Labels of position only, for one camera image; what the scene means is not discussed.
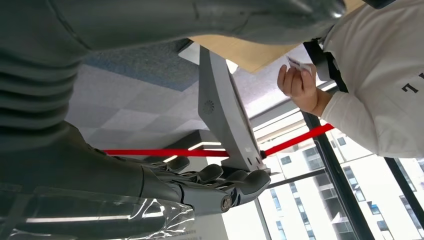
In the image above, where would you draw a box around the red barrier belt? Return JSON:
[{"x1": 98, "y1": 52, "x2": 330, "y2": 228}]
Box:
[{"x1": 103, "y1": 123, "x2": 335, "y2": 159}]

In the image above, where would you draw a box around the person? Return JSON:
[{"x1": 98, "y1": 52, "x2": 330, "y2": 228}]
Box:
[{"x1": 277, "y1": 0, "x2": 424, "y2": 160}]

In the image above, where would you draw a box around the silver kiosk stand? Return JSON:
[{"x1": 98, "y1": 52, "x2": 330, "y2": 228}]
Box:
[{"x1": 198, "y1": 45, "x2": 272, "y2": 174}]

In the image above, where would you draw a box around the clear plastic film wrap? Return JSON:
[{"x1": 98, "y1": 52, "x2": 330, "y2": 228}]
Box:
[{"x1": 0, "y1": 185, "x2": 196, "y2": 240}]

